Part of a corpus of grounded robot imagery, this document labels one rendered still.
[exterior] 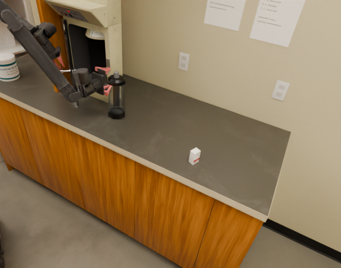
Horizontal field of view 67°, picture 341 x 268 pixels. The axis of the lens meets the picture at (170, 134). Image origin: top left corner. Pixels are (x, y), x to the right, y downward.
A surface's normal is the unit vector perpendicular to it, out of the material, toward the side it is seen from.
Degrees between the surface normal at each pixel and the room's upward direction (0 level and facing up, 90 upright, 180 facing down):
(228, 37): 90
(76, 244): 0
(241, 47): 90
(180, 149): 0
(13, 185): 0
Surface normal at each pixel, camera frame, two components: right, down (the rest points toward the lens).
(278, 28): -0.48, 0.51
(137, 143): 0.09, -0.78
